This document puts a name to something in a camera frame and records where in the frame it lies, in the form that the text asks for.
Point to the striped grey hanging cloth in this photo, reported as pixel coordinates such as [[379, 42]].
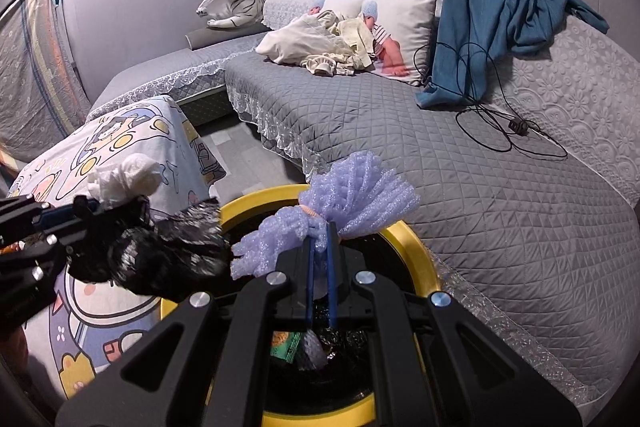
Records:
[[30, 67]]

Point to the small white tissue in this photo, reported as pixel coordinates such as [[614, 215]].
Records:
[[130, 177]]

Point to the pale foam net ball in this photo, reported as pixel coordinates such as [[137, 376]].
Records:
[[312, 352]]

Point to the yellow trash bin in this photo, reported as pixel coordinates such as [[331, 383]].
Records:
[[415, 252]]

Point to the cream crumpled cloth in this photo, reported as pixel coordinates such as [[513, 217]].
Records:
[[295, 39]]

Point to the purple foam net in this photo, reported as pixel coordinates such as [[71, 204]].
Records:
[[350, 197]]

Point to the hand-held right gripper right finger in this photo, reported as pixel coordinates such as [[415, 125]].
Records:
[[332, 277]]

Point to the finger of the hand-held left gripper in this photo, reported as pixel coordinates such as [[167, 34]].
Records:
[[52, 219], [50, 257]]

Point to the black plastic bag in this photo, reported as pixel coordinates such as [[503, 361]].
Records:
[[150, 257]]

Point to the grey quilted sofa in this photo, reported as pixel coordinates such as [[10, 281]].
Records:
[[400, 132]]

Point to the green snack packet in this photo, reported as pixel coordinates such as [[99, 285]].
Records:
[[284, 347]]

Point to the baby print pillow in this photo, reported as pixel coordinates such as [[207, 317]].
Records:
[[340, 4], [410, 27]]

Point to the cartoon printed blanket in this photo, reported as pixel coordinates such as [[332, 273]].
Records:
[[100, 142]]

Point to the black bin liner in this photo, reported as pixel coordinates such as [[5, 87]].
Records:
[[325, 387]]

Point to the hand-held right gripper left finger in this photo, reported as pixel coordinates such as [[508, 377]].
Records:
[[310, 277]]

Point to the white tiger plush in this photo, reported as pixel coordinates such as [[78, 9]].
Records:
[[235, 2]]

